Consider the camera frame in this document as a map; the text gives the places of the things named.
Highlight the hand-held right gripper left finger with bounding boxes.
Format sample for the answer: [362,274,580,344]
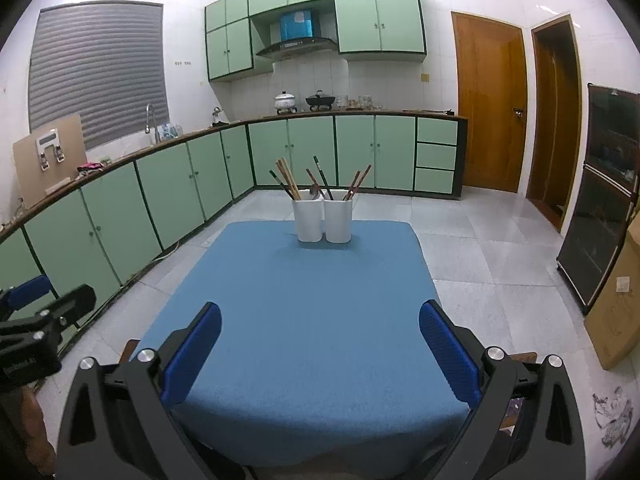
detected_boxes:
[55,301,223,480]

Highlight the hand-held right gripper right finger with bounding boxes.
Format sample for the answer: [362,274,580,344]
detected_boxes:
[419,299,587,480]

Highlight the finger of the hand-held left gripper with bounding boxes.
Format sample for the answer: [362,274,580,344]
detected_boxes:
[0,276,52,314]
[0,284,97,347]

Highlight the white utensil holder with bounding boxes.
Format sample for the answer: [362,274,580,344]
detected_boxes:
[292,199,355,244]

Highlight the bundle of chopsticks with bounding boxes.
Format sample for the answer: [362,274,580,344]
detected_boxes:
[268,155,373,202]

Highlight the person's left hand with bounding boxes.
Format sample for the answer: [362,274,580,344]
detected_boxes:
[20,389,57,477]

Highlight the light wooden board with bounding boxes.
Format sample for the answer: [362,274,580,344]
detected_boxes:
[12,114,85,209]

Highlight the blue tablecloth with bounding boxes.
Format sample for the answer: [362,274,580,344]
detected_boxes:
[127,220,473,468]

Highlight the cardboard box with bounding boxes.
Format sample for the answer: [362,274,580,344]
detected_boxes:
[584,225,640,372]

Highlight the crumpled grey cloth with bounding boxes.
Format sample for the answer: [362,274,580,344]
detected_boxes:
[592,385,637,449]

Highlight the metal kitchen faucet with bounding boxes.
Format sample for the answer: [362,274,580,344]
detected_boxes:
[144,103,159,144]

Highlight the black glass-front cabinet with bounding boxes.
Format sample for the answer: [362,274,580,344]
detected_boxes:
[556,83,640,316]

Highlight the green base cabinets with countertop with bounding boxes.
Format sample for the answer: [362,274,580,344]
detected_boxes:
[0,111,468,341]

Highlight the grey window blind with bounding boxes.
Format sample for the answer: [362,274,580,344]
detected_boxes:
[27,2,169,151]

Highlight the closed wooden door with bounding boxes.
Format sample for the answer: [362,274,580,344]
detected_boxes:
[451,11,528,194]

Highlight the open wooden doorway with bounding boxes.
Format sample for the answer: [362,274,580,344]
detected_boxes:
[525,14,584,234]

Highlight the black wok with lid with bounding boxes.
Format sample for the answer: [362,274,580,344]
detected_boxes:
[305,90,337,112]

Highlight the range hood with blue wrap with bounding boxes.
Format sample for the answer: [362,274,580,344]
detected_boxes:
[256,8,339,60]

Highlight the tall green wall cabinet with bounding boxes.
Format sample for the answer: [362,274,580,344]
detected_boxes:
[204,0,254,82]

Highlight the wide green wall cabinet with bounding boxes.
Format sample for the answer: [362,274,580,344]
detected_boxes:
[330,0,428,59]

